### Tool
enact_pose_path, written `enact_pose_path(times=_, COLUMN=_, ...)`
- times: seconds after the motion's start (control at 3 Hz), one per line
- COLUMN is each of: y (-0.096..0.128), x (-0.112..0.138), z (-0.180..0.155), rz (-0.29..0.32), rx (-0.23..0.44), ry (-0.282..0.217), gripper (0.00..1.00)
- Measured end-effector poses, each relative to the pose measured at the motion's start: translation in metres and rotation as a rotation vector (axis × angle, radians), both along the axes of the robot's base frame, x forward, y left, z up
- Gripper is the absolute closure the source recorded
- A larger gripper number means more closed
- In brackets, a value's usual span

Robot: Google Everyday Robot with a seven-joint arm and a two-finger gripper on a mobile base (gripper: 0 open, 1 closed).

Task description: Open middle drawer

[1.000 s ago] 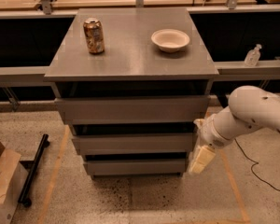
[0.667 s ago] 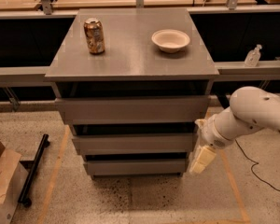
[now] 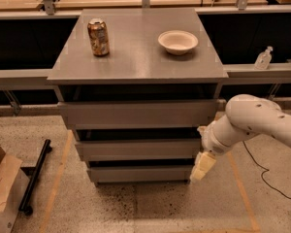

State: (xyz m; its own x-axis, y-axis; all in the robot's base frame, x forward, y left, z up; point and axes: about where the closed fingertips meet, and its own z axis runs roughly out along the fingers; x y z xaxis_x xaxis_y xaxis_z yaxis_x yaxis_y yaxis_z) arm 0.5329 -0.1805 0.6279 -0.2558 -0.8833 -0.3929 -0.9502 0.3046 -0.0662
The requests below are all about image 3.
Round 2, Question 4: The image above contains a grey metal rail frame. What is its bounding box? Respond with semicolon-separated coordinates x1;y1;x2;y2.
0;0;291;111

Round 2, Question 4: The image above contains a grey drawer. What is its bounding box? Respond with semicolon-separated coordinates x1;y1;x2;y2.
76;139;201;161
58;100;216;129
87;165;192;183

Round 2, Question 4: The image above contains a clear sanitizer bottle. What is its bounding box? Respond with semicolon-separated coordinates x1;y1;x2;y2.
254;46;273;70

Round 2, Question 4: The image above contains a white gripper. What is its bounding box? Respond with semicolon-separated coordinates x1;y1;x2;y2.
190;121;231;183

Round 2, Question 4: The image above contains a white paper bowl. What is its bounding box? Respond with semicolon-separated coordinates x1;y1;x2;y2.
158;30;198;55

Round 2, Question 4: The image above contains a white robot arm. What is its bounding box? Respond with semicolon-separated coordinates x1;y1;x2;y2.
190;94;291;182

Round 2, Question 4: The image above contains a grey top drawer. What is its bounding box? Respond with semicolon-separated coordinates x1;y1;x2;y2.
58;100;216;129

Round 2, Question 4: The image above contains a cardboard box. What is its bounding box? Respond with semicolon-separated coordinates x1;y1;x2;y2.
0;147;29;233

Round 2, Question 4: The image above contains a grey drawer cabinet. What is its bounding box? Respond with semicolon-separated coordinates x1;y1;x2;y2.
47;7;229;187

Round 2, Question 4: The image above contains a crumpled soda can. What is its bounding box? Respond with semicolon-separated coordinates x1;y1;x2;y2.
87;18;110;56

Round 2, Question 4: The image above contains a black metal bar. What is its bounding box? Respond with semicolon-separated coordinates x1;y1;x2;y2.
18;139;52;216

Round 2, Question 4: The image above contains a grey bottom drawer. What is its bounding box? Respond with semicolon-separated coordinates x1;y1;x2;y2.
87;165;192;183

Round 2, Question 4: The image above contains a black floor cable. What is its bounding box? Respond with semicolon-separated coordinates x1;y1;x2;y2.
242;141;291;204

